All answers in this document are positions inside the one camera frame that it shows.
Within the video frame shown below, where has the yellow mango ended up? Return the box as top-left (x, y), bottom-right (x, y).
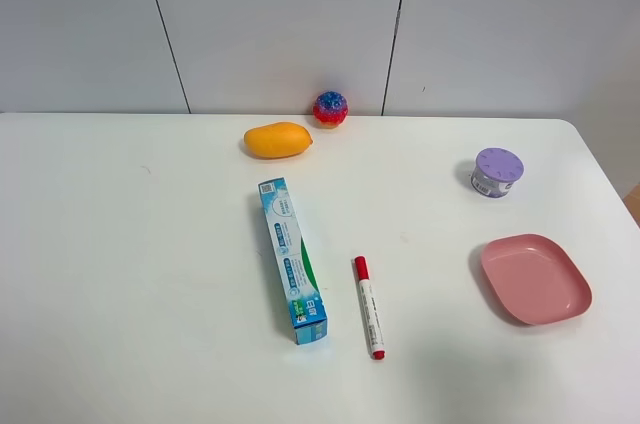
top-left (243, 122), bottom-right (313, 159)

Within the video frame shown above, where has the pink square plate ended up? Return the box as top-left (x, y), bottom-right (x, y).
top-left (480, 234), bottom-right (593, 326)

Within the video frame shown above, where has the purple lidded round container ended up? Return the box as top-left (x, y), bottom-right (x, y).
top-left (470, 148), bottom-right (524, 198)

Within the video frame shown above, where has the blue toothpaste box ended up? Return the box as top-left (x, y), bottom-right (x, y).
top-left (258, 177), bottom-right (328, 345)

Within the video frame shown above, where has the red whiteboard marker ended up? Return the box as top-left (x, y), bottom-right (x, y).
top-left (354, 256), bottom-right (386, 361)

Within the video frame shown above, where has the red blue spiky ball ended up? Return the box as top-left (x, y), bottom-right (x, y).
top-left (312, 91), bottom-right (349, 128)

